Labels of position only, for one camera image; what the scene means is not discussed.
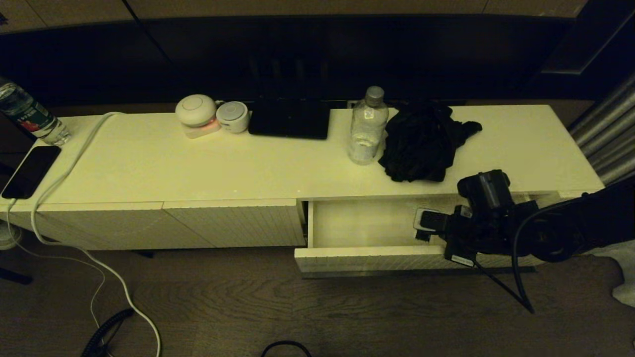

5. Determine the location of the dark long cabinet handle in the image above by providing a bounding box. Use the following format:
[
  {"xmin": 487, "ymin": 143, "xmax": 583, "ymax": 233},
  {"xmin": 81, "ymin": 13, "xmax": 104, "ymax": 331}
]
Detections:
[{"xmin": 302, "ymin": 268, "xmax": 537, "ymax": 278}]

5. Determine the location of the black cloth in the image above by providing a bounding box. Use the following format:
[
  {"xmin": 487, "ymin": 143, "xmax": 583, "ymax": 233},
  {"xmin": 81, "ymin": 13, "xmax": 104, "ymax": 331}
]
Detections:
[{"xmin": 378, "ymin": 101, "xmax": 483, "ymax": 183}]

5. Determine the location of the white slatted drawer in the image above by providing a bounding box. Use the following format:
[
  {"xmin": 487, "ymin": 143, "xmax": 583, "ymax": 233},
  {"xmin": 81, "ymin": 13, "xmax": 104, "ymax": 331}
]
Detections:
[{"xmin": 294, "ymin": 196, "xmax": 586, "ymax": 278}]

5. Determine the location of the clear plastic water bottle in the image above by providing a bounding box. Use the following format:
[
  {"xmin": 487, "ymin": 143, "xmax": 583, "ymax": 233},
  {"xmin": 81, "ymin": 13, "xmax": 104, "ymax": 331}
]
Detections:
[{"xmin": 346, "ymin": 86, "xmax": 389, "ymax": 166}]

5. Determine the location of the long white tv cabinet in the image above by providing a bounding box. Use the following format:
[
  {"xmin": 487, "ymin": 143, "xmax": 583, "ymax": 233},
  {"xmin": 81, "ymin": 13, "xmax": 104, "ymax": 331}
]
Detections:
[{"xmin": 0, "ymin": 104, "xmax": 606, "ymax": 251}]

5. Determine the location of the white sheer curtain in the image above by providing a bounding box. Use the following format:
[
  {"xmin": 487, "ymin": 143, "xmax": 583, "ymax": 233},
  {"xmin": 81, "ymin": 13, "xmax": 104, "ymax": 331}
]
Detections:
[{"xmin": 611, "ymin": 255, "xmax": 635, "ymax": 308}]

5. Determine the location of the grey curtain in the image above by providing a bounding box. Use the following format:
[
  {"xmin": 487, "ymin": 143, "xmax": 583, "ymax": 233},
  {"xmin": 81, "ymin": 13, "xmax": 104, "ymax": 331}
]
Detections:
[{"xmin": 568, "ymin": 74, "xmax": 635, "ymax": 268}]

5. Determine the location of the black flat box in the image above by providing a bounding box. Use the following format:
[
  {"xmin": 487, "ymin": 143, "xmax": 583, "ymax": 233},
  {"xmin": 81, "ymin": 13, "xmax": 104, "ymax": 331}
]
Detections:
[{"xmin": 248, "ymin": 97, "xmax": 331, "ymax": 141}]

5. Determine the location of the large black television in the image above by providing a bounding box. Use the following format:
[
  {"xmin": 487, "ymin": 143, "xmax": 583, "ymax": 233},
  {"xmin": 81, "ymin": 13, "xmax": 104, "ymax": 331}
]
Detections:
[{"xmin": 141, "ymin": 15, "xmax": 576, "ymax": 105}]

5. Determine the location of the small white round device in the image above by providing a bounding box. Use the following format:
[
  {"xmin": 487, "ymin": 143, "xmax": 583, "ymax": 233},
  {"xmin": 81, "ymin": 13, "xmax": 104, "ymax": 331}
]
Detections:
[{"xmin": 216, "ymin": 101, "xmax": 250, "ymax": 134}]

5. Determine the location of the large white round device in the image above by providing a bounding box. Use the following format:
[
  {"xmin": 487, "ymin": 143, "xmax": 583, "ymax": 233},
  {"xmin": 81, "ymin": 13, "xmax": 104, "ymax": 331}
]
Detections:
[{"xmin": 175, "ymin": 94, "xmax": 221, "ymax": 139}]

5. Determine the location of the black smartphone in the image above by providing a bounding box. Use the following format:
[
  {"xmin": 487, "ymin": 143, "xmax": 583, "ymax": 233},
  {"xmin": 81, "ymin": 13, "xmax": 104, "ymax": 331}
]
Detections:
[{"xmin": 1, "ymin": 145, "xmax": 63, "ymax": 200}]

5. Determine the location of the black floor foot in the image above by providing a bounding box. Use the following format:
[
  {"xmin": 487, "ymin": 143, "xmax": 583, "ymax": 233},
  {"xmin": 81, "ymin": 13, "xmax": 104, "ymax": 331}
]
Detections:
[{"xmin": 0, "ymin": 268, "xmax": 33, "ymax": 286}]

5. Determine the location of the water bottle green red label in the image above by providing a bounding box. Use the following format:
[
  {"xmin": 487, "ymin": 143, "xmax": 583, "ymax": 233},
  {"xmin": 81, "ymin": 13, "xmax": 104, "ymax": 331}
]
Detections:
[{"xmin": 0, "ymin": 77, "xmax": 73, "ymax": 148}]

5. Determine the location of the white round floor object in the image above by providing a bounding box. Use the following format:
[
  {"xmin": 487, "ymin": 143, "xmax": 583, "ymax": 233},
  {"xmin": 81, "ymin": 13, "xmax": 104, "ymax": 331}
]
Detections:
[{"xmin": 0, "ymin": 221, "xmax": 23, "ymax": 251}]

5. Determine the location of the black cable with plug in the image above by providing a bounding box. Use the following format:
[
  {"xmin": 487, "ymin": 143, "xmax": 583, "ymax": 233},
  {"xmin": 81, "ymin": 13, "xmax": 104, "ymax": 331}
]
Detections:
[{"xmin": 261, "ymin": 340, "xmax": 312, "ymax": 357}]

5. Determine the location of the black coiled cable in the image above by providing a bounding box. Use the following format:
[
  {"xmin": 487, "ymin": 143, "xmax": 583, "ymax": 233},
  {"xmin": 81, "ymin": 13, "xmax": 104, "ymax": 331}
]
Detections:
[{"xmin": 81, "ymin": 308, "xmax": 135, "ymax": 357}]

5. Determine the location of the thick white cable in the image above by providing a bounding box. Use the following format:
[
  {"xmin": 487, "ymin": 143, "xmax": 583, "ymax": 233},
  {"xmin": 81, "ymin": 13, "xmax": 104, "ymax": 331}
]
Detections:
[{"xmin": 31, "ymin": 112, "xmax": 163, "ymax": 357}]

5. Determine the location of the thin white cable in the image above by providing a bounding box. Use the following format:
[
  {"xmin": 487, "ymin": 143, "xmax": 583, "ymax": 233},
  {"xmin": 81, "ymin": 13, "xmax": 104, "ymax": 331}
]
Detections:
[{"xmin": 5, "ymin": 198, "xmax": 107, "ymax": 330}]

